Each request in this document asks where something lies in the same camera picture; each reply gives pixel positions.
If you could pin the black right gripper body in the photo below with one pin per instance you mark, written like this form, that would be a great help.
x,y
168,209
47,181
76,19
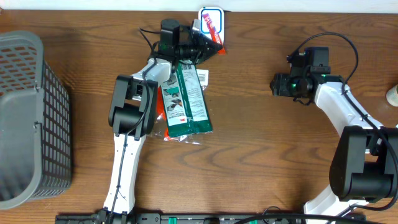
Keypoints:
x,y
275,84

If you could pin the red dustpan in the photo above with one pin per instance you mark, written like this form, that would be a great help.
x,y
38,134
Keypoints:
x,y
160,126

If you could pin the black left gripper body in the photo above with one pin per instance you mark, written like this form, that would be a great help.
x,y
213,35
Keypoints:
x,y
196,45

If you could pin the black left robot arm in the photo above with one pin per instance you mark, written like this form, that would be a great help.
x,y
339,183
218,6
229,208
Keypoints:
x,y
132,111

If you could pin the red snack stick packet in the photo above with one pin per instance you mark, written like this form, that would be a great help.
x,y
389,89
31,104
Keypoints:
x,y
214,33

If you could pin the black mounting rail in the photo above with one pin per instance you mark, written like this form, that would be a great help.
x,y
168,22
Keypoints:
x,y
156,218

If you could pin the white barcode scanner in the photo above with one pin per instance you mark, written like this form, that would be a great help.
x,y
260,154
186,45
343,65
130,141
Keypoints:
x,y
217,17

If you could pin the green grip gloves package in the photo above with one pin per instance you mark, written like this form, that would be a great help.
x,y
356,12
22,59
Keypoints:
x,y
183,104

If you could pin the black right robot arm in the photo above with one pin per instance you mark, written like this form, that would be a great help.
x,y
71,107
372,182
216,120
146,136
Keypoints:
x,y
364,167

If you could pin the grey plastic basket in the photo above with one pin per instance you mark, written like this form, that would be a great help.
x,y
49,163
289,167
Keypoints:
x,y
36,147

